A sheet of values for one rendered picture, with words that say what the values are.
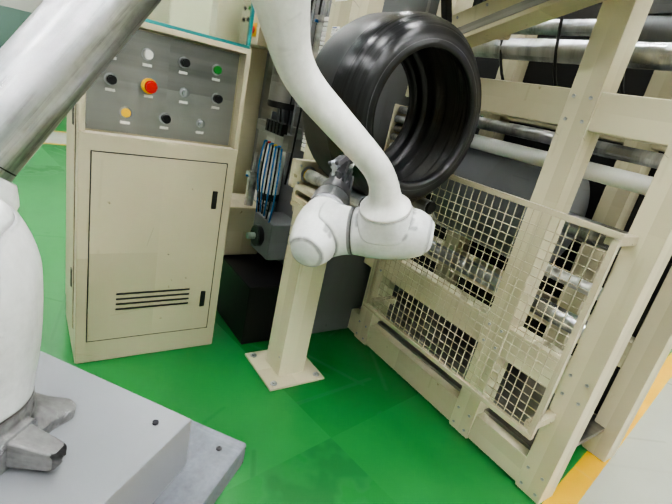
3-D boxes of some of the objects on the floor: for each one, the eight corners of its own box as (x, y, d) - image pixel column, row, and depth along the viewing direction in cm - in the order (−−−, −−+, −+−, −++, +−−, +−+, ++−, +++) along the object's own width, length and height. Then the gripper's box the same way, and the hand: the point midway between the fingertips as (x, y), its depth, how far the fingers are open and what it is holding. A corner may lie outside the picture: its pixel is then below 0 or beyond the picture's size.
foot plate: (244, 355, 201) (245, 351, 201) (295, 346, 217) (296, 342, 216) (270, 391, 181) (270, 387, 181) (324, 379, 197) (325, 375, 196)
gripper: (309, 176, 101) (334, 133, 119) (323, 223, 109) (344, 176, 127) (340, 173, 99) (361, 130, 117) (352, 221, 106) (370, 173, 124)
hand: (350, 160), depth 119 cm, fingers closed
